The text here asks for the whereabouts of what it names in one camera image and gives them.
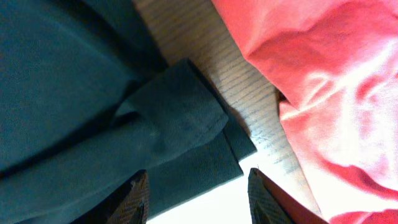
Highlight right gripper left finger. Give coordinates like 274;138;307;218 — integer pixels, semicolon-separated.
73;170;150;224

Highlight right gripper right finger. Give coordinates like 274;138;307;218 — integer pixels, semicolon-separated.
248;168;327;224

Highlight black polo shirt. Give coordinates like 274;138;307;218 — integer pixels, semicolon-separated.
1;1;256;223

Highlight red t-shirt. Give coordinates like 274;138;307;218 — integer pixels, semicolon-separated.
214;0;397;223

